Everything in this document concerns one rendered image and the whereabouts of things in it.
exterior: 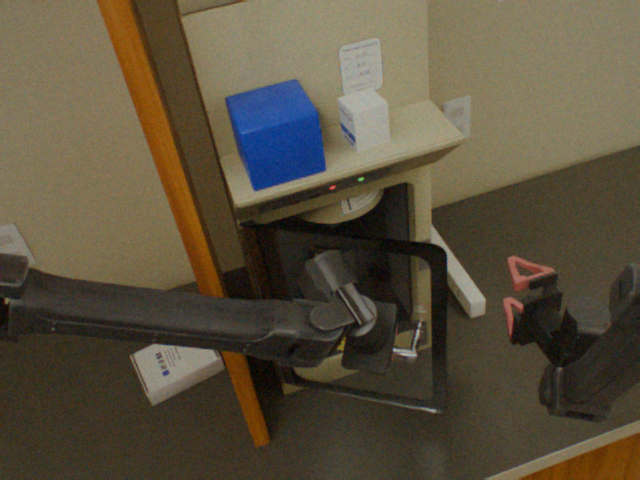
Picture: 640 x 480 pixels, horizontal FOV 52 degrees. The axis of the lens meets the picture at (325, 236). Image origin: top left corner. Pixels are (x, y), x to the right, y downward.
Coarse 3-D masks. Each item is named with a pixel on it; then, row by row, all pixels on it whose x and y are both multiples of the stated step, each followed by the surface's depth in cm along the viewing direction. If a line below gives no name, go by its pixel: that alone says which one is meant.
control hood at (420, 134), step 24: (408, 120) 92; (432, 120) 91; (336, 144) 89; (384, 144) 88; (408, 144) 87; (432, 144) 87; (456, 144) 88; (240, 168) 88; (336, 168) 85; (360, 168) 85; (384, 168) 89; (408, 168) 97; (240, 192) 84; (264, 192) 83; (288, 192) 84; (240, 216) 92
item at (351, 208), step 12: (372, 192) 109; (336, 204) 106; (348, 204) 106; (360, 204) 107; (372, 204) 109; (300, 216) 109; (312, 216) 108; (324, 216) 107; (336, 216) 107; (348, 216) 107
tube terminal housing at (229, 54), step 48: (240, 0) 80; (288, 0) 80; (336, 0) 82; (384, 0) 84; (192, 48) 80; (240, 48) 82; (288, 48) 84; (336, 48) 86; (384, 48) 89; (336, 96) 91; (384, 96) 93; (336, 192) 101; (240, 240) 107; (288, 384) 126
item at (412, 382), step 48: (288, 240) 97; (336, 240) 94; (384, 240) 92; (288, 288) 105; (384, 288) 98; (432, 288) 95; (432, 336) 102; (336, 384) 119; (384, 384) 114; (432, 384) 110
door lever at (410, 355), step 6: (414, 330) 102; (420, 330) 101; (414, 336) 102; (420, 336) 102; (414, 342) 101; (396, 348) 100; (402, 348) 100; (408, 348) 100; (414, 348) 100; (396, 354) 99; (402, 354) 99; (408, 354) 99; (414, 354) 99; (408, 360) 99; (414, 360) 99
